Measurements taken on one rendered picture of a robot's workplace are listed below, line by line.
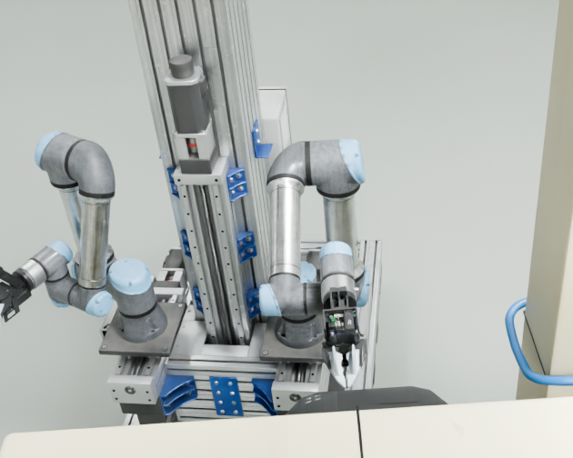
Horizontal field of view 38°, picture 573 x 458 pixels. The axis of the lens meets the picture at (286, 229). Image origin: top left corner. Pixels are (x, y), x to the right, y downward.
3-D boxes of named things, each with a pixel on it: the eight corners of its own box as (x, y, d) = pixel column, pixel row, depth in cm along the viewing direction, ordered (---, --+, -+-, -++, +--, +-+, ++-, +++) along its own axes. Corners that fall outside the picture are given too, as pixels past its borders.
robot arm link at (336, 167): (319, 291, 247) (305, 131, 215) (369, 289, 246) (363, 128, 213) (318, 319, 237) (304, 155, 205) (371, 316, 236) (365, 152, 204)
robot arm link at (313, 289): (309, 301, 199) (306, 270, 191) (356, 299, 198) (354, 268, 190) (308, 327, 193) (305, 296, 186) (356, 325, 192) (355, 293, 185)
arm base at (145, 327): (126, 308, 264) (120, 284, 258) (173, 309, 262) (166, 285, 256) (112, 342, 252) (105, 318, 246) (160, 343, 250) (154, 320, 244)
